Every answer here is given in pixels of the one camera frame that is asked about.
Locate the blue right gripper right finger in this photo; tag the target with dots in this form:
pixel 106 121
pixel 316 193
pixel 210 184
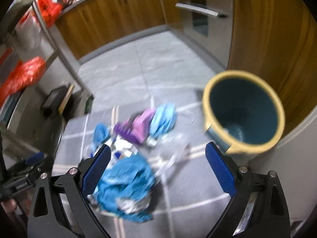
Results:
pixel 221 170

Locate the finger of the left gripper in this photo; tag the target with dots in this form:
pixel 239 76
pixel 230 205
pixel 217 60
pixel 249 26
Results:
pixel 34 159

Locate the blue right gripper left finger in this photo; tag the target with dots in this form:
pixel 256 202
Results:
pixel 92 170

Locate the purple spray bottle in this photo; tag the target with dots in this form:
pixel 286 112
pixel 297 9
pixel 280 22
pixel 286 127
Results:
pixel 121 130

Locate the teal and yellow trash bin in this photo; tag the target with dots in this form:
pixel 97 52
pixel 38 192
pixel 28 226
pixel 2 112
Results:
pixel 243 114

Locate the wooden kitchen cabinet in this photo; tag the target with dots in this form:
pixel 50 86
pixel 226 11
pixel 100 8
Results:
pixel 91 24

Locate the person's left hand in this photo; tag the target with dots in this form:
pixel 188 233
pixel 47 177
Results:
pixel 9 206

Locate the blue crumpled glove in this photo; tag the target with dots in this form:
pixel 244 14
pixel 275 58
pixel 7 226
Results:
pixel 101 135

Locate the blue crumpled tissue pile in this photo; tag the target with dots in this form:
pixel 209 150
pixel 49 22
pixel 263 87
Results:
pixel 125 189

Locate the grey checked tablecloth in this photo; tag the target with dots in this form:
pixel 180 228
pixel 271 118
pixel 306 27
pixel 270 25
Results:
pixel 157 181

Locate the pink crumpled wrapper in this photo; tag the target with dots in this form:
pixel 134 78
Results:
pixel 139 125

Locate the metal shelf rack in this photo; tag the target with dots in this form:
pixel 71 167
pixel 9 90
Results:
pixel 24 130

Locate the blue face mask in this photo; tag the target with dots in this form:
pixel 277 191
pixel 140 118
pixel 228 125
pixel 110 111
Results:
pixel 163 121

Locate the red plastic bag lower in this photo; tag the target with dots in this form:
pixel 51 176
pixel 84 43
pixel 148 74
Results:
pixel 24 74

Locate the red plastic bag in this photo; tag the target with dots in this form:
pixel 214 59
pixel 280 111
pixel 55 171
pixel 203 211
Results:
pixel 50 11
pixel 24 74

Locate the white plastic bag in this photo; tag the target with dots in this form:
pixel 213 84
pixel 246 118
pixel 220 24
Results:
pixel 28 31

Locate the red plastic bag upper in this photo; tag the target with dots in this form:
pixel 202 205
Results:
pixel 50 11

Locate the wooden tall cupboard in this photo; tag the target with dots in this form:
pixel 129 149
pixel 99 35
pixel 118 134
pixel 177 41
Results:
pixel 276 40

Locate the steel oven with handles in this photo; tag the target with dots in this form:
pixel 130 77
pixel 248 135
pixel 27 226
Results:
pixel 209 23

